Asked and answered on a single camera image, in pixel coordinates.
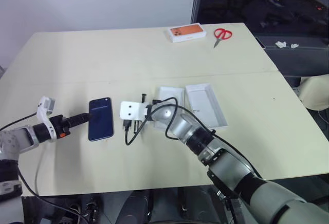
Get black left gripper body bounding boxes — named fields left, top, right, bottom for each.
left=50, top=114, right=71, bottom=139

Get red handled scissors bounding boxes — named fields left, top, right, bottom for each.
left=212, top=28, right=233, bottom=48

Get thick black cable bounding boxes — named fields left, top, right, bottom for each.
left=16, top=169, right=90, bottom=224

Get dark blue smartphone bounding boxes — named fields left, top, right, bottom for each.
left=88, top=97, right=115, bottom=142

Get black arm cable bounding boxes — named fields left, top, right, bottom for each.
left=0, top=113, right=40, bottom=130
left=124, top=97, right=263, bottom=180

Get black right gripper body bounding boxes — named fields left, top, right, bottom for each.
left=122, top=119, right=133, bottom=133

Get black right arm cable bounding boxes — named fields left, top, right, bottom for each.
left=124, top=97, right=263, bottom=180

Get orange printed phone box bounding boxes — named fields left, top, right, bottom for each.
left=167, top=23, right=208, bottom=44

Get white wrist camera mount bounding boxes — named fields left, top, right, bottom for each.
left=35, top=96, right=58, bottom=142
left=119, top=101, right=151, bottom=121

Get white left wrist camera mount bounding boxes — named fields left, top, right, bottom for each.
left=35, top=96, right=58, bottom=142

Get white phone box lid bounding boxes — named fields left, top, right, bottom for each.
left=185, top=83, right=229, bottom=130

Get beige chair cushion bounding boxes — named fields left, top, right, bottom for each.
left=299, top=74, right=329, bottom=112

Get thin grey cable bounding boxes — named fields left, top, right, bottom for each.
left=33, top=141, right=45, bottom=196

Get white phone box base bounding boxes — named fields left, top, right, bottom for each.
left=156, top=86, right=186, bottom=109

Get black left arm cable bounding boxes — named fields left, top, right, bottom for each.
left=0, top=113, right=40, bottom=130

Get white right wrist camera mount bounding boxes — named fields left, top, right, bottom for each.
left=119, top=101, right=151, bottom=121

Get dark rounded shape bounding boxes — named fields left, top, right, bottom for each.
left=126, top=189, right=155, bottom=224

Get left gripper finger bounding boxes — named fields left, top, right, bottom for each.
left=67, top=112, right=93, bottom=122
left=67, top=118, right=91, bottom=128

